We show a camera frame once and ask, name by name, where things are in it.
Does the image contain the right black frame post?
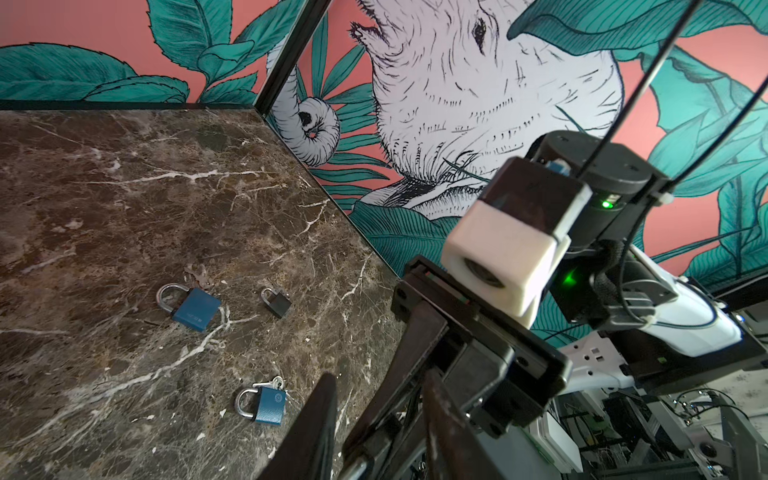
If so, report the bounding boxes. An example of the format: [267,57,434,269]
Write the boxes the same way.
[255,0,332,116]

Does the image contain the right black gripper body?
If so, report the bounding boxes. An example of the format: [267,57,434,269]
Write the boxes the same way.
[341,256,573,479]

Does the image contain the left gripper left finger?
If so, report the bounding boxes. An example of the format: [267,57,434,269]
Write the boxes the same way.
[258,373,337,480]

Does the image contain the blue padlock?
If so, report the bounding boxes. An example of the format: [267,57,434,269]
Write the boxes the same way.
[234,376,286,426]
[155,283,222,332]

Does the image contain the dark padlock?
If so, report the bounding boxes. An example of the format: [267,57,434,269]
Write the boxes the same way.
[260,287,292,318]

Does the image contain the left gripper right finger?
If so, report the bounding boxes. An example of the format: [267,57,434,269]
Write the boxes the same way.
[423,370,480,479]

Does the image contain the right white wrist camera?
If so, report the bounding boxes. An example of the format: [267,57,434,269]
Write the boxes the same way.
[440,157,593,329]

